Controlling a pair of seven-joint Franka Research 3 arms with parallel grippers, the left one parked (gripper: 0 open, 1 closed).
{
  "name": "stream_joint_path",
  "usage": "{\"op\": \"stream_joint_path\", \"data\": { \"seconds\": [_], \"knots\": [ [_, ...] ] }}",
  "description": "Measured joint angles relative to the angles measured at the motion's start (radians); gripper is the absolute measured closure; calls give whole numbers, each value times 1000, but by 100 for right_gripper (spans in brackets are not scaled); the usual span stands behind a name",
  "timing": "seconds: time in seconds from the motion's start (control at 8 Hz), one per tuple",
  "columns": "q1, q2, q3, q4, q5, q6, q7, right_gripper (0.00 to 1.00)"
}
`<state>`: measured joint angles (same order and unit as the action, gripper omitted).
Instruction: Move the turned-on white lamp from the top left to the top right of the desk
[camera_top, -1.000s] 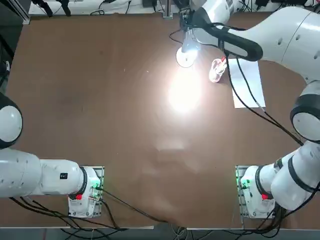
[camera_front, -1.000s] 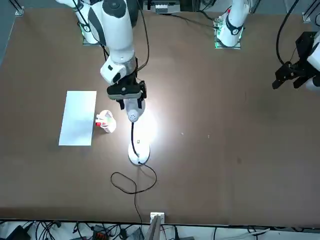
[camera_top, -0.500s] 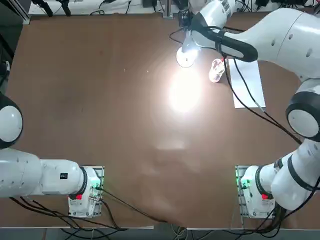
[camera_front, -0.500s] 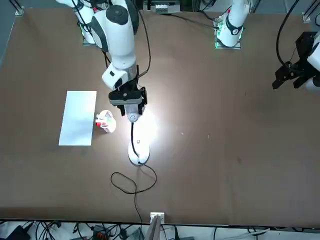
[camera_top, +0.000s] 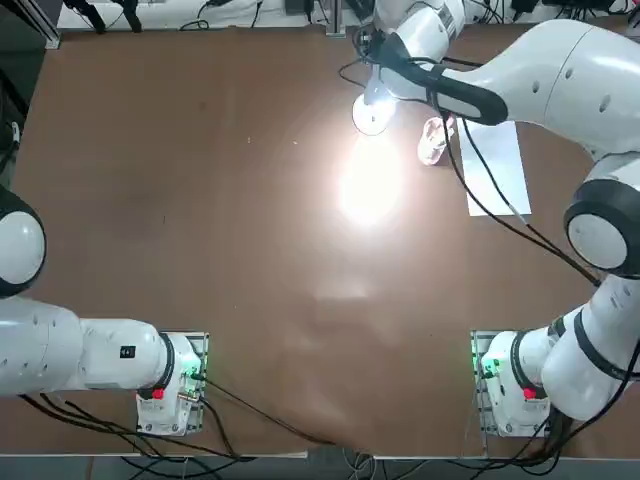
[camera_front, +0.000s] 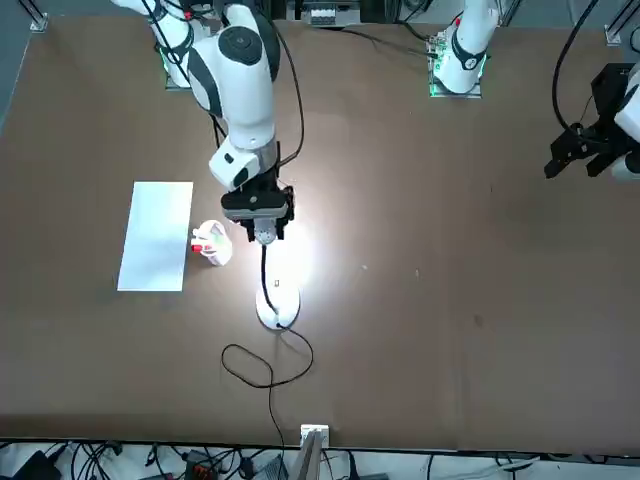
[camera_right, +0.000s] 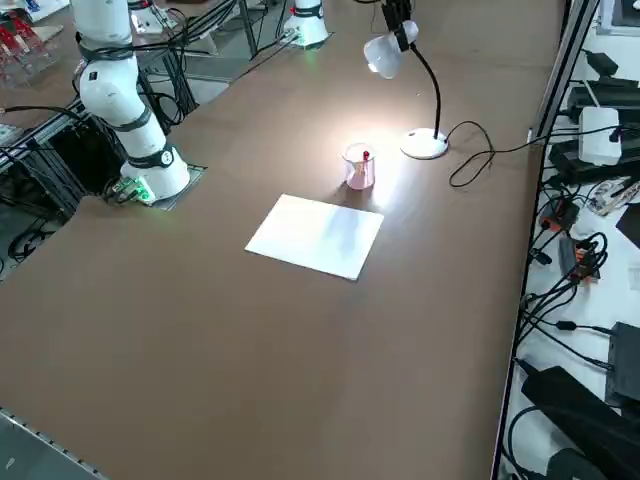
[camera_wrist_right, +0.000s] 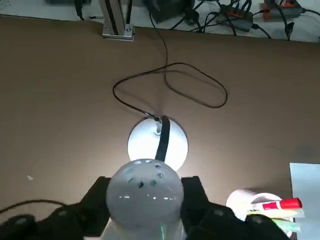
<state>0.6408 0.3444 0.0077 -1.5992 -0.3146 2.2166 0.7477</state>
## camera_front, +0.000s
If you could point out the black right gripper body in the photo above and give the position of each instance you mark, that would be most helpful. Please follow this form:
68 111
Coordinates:
289 205

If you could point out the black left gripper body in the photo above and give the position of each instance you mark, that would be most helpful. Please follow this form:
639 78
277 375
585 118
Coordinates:
610 90

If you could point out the white desk lamp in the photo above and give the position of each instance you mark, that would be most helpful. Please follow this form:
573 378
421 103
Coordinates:
280 302

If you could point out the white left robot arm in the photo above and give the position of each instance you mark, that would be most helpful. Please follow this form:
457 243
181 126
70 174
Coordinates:
467 45

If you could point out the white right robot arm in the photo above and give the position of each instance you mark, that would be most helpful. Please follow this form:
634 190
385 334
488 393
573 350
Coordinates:
245 100

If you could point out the translucent pink pen cup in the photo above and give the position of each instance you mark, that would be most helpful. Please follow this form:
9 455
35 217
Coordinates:
220 250

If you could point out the red marker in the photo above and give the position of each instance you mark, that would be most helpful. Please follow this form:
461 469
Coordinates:
197 247

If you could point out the white paper sheet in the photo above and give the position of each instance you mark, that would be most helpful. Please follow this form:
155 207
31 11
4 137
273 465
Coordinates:
155 235

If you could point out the grey power strip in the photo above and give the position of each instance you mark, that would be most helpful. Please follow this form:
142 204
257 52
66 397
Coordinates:
322 16

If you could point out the white socket block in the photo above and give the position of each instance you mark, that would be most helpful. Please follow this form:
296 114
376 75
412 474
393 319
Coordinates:
315 429

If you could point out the orange black device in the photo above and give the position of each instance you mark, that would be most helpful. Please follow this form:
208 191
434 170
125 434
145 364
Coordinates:
200 470

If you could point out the black power adapter brick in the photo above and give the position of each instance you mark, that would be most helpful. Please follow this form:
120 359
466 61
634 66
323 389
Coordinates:
35 467

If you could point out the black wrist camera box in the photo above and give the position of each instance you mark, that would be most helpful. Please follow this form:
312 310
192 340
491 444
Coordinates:
252 202

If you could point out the aluminium corner bracket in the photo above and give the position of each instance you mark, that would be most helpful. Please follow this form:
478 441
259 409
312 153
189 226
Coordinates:
613 34
40 20

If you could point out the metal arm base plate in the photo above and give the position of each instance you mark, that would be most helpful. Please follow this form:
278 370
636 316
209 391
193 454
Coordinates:
177 87
455 94

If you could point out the grey aluminium post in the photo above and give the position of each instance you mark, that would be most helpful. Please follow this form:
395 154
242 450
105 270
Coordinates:
307 460

